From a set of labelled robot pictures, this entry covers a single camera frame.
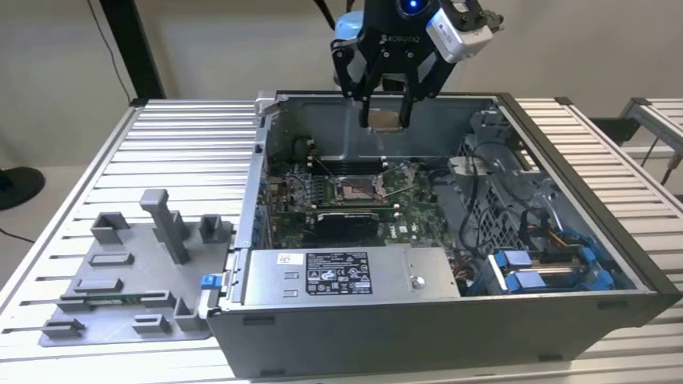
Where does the black graphics card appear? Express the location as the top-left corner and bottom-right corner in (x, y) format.
(306, 210), (398, 243)

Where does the black round stand base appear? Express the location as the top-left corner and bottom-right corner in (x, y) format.
(0, 166), (45, 212)

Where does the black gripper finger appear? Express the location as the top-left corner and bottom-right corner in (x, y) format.
(328, 34), (392, 129)
(397, 43), (456, 129)

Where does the green motherboard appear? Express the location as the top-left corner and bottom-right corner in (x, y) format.
(264, 158), (457, 251)

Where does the black RAM slot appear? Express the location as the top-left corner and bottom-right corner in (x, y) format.
(308, 162), (388, 173)
(308, 156), (388, 165)

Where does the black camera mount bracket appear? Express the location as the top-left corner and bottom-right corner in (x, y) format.
(452, 0), (505, 31)

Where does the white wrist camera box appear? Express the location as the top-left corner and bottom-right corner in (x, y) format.
(424, 6), (495, 64)

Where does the silver square CPU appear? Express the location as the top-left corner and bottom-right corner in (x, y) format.
(370, 110), (402, 132)

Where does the green RAM stick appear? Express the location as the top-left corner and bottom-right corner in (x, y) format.
(60, 293), (168, 306)

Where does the hard disk in blue carrier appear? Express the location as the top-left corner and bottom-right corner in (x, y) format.
(503, 259), (616, 295)
(487, 244), (597, 271)

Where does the grey plastic parts rack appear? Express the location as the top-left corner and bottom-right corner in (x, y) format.
(36, 188), (236, 350)

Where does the black vertical post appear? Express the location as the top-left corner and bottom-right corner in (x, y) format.
(98, 0), (168, 101)

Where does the CPU socket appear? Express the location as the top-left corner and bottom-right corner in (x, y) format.
(330, 174), (389, 207)

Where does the silver metal drive cage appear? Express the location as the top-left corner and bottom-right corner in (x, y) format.
(434, 131), (567, 257)

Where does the thin metal locking lever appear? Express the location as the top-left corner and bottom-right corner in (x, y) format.
(310, 154), (338, 180)

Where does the black PC case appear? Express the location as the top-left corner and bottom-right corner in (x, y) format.
(205, 90), (683, 379)

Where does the silver power supply unit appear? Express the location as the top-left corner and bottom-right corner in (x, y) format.
(240, 246), (462, 312)

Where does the metal slat side table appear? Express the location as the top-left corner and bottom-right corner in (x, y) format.
(617, 97), (683, 161)

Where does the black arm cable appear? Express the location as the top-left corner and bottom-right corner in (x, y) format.
(312, 0), (338, 30)

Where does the metal socket cover frame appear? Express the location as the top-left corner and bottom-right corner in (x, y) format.
(378, 164), (418, 198)

